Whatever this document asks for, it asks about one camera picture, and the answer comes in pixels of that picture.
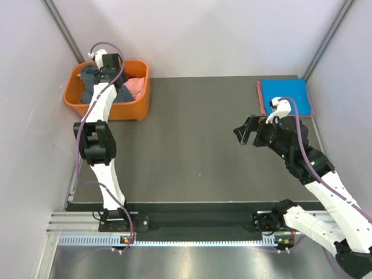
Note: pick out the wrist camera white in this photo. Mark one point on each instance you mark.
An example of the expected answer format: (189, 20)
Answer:
(281, 107)
(97, 57)

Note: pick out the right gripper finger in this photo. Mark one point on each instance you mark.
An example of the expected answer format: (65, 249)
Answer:
(242, 133)
(252, 121)

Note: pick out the pink t shirt in bin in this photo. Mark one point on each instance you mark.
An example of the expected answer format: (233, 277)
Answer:
(136, 86)

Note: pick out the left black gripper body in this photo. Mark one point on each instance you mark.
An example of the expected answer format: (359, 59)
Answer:
(123, 79)

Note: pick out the right aluminium corner post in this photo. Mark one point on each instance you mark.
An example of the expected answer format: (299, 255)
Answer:
(329, 35)

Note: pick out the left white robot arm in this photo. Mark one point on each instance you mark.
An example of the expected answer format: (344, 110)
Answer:
(96, 144)

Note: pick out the orange plastic bin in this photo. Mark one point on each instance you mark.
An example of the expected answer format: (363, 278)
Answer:
(136, 110)

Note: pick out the aluminium corner post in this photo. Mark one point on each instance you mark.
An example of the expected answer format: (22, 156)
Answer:
(63, 29)
(329, 35)

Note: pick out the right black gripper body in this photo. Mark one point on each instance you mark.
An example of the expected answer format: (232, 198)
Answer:
(266, 133)

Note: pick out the aluminium frame rail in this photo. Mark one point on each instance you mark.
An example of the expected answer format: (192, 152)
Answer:
(75, 223)

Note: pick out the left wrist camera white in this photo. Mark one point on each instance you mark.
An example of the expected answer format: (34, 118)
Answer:
(97, 57)

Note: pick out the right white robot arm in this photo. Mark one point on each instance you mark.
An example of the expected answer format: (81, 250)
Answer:
(349, 241)

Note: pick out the folded pink t shirt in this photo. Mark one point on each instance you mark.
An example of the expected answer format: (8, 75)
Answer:
(261, 98)

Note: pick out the folded bright blue t shirt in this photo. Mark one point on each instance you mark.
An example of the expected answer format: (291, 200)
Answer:
(286, 96)

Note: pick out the grey-blue t shirt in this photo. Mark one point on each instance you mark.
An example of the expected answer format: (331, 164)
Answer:
(87, 77)

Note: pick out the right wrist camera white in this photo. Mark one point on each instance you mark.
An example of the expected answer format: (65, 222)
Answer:
(281, 107)

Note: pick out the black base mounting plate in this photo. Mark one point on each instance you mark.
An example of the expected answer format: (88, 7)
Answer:
(199, 222)

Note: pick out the left aluminium corner post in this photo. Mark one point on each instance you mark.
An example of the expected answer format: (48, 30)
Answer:
(63, 29)

